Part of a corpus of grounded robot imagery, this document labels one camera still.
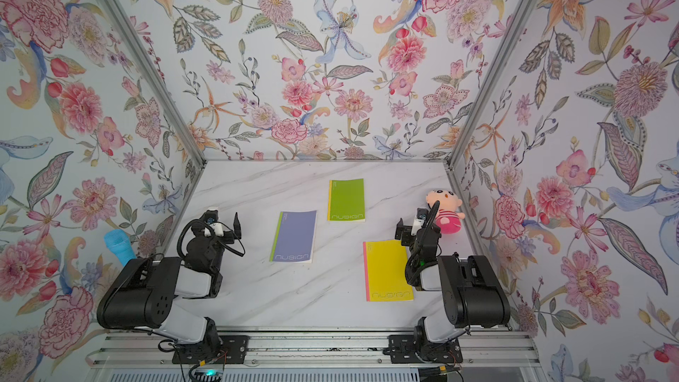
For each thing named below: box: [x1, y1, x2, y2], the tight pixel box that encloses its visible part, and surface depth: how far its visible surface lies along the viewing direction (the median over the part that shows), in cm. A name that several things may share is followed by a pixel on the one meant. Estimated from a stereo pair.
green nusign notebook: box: [327, 178, 367, 222], surface depth 109 cm
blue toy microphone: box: [104, 229, 138, 268], surface depth 67 cm
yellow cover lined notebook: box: [362, 239, 415, 302], surface depth 92 cm
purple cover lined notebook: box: [268, 209, 318, 264], surface depth 98 cm
